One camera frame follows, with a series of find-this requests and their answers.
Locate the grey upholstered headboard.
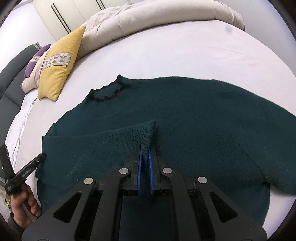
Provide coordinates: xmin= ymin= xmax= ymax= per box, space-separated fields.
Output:
xmin=0 ymin=43 xmax=41 ymax=144

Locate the white flat pillow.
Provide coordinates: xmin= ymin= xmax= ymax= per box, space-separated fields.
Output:
xmin=4 ymin=89 xmax=38 ymax=170

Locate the beige duvet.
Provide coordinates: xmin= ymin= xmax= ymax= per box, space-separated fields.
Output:
xmin=21 ymin=0 xmax=245 ymax=93

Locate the white bed mattress sheet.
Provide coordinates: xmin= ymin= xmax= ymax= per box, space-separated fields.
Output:
xmin=16 ymin=20 xmax=295 ymax=169

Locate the dark green knit sweater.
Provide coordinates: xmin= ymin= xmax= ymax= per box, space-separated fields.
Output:
xmin=36 ymin=76 xmax=295 ymax=240

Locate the white wardrobe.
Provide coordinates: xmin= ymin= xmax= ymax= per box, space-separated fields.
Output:
xmin=33 ymin=0 xmax=129 ymax=41

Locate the yellow patterned cushion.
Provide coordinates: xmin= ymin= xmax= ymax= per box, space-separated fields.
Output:
xmin=38 ymin=25 xmax=85 ymax=101

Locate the purple patterned pillow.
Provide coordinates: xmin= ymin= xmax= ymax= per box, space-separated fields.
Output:
xmin=24 ymin=44 xmax=51 ymax=78

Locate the person's left hand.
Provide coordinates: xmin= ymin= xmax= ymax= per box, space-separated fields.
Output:
xmin=11 ymin=185 xmax=41 ymax=229

